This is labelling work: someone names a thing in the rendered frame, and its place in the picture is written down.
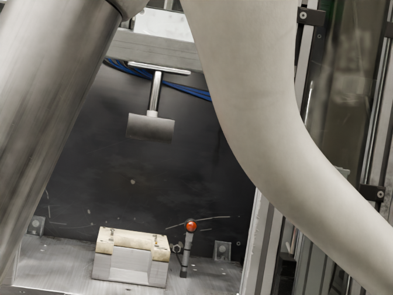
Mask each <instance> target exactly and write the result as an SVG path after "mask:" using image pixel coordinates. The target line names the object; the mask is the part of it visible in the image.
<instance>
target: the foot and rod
mask: <svg viewBox="0 0 393 295"><path fill-rule="evenodd" d="M163 75H164V71H161V70H153V76H152V81H151V89H150V96H149V103H148V108H147V115H141V114H134V113H129V118H128V123H127V130H126V138H132V139H140V140H147V141H152V142H159V143H167V144H171V143H172V138H173V131H174V124H175V120H173V119H167V118H160V117H157V114H158V106H159V102H160V94H161V87H162V82H163Z"/></svg>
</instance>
